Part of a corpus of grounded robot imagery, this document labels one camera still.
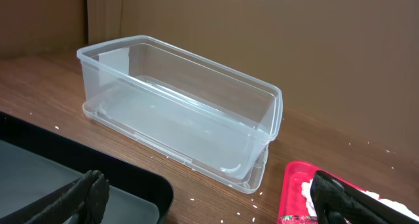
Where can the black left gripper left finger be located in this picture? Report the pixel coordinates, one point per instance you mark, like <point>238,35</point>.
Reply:
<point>81,201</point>

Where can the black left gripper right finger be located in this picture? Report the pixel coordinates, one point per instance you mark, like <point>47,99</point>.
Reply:
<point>337,202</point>

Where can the white napkin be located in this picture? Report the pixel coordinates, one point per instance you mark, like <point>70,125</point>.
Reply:
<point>392,204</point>

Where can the red strawberry snack wrapper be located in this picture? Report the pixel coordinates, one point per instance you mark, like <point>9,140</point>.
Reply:
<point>298,219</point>

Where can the red plastic tray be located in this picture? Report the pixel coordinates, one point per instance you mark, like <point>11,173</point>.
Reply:
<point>292,202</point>

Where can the black tray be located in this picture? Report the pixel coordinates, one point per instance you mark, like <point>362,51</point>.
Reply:
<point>35,162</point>

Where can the clear plastic bin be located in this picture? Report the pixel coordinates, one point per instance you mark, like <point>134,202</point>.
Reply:
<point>205,112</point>

